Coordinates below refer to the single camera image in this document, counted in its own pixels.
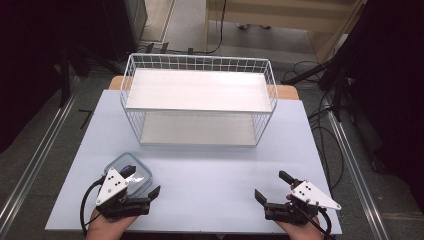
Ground wooden table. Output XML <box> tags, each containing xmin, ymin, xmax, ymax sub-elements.
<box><xmin>108</xmin><ymin>75</ymin><xmax>300</xmax><ymax>101</ymax></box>

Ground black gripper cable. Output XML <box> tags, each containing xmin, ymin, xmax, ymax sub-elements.
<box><xmin>292</xmin><ymin>203</ymin><xmax>335</xmax><ymax>240</ymax></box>
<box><xmin>79</xmin><ymin>176</ymin><xmax>106</xmax><ymax>236</ymax></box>

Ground clear plastic food container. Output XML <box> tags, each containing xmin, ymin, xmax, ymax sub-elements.
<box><xmin>103</xmin><ymin>152</ymin><xmax>154</xmax><ymax>199</ymax></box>

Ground pale blue table mat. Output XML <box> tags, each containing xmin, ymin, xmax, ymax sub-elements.
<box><xmin>44</xmin><ymin>89</ymin><xmax>344</xmax><ymax>236</ymax></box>

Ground black metal stand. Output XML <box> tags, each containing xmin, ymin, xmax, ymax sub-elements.
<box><xmin>281</xmin><ymin>56</ymin><xmax>354</xmax><ymax>123</ymax></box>
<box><xmin>56</xmin><ymin>39</ymin><xmax>126</xmax><ymax>109</ymax></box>

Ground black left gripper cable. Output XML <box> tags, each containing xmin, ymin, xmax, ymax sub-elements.
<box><xmin>79</xmin><ymin>176</ymin><xmax>106</xmax><ymax>236</ymax></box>

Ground person's left hand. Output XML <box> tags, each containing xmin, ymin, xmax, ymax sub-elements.
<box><xmin>85</xmin><ymin>208</ymin><xmax>139</xmax><ymax>240</ymax></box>

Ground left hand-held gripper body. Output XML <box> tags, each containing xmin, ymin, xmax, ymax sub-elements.
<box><xmin>95</xmin><ymin>167</ymin><xmax>152</xmax><ymax>222</ymax></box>

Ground light wooden furniture frame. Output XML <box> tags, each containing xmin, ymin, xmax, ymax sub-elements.
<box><xmin>203</xmin><ymin>0</ymin><xmax>368</xmax><ymax>64</ymax></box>

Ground person's right hand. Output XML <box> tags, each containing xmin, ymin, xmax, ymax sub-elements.
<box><xmin>275</xmin><ymin>194</ymin><xmax>325</xmax><ymax>240</ymax></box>

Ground black floor cable bundle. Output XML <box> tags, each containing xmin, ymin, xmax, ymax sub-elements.
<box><xmin>281</xmin><ymin>59</ymin><xmax>346</xmax><ymax>193</ymax></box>

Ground black floor tape mark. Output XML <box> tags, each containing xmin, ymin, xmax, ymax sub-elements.
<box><xmin>78</xmin><ymin>108</ymin><xmax>94</xmax><ymax>130</ymax></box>

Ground white wire shelf rack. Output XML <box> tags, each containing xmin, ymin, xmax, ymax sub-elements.
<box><xmin>119</xmin><ymin>53</ymin><xmax>279</xmax><ymax>148</ymax></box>

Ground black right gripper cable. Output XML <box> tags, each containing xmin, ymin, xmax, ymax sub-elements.
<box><xmin>292</xmin><ymin>203</ymin><xmax>335</xmax><ymax>240</ymax></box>

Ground black hanging cable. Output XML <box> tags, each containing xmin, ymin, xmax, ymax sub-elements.
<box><xmin>139</xmin><ymin>0</ymin><xmax>228</xmax><ymax>56</ymax></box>

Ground metal floor rail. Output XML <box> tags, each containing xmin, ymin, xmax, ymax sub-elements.
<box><xmin>326</xmin><ymin>109</ymin><xmax>391</xmax><ymax>240</ymax></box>
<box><xmin>0</xmin><ymin>93</ymin><xmax>79</xmax><ymax>223</ymax></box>

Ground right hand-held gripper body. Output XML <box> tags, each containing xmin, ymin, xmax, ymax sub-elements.
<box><xmin>263</xmin><ymin>179</ymin><xmax>343</xmax><ymax>225</ymax></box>

